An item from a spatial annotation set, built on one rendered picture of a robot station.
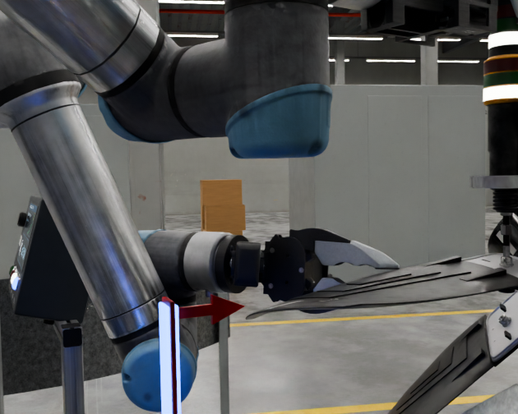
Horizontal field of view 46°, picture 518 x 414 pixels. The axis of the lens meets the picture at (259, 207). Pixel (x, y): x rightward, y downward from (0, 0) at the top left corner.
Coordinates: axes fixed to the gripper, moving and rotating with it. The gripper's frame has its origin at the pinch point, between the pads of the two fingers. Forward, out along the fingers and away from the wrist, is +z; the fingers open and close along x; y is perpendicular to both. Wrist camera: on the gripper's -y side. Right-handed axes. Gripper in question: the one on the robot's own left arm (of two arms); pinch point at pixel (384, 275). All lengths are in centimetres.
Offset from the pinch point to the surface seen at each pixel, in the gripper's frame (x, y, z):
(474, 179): -9.9, 0.5, 8.7
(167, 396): 8.7, -24.0, -9.2
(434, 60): -327, 1046, -239
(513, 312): 4.1, 13.6, 11.1
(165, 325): 3.3, -24.7, -9.1
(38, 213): -6, 6, -58
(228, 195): -53, 669, -433
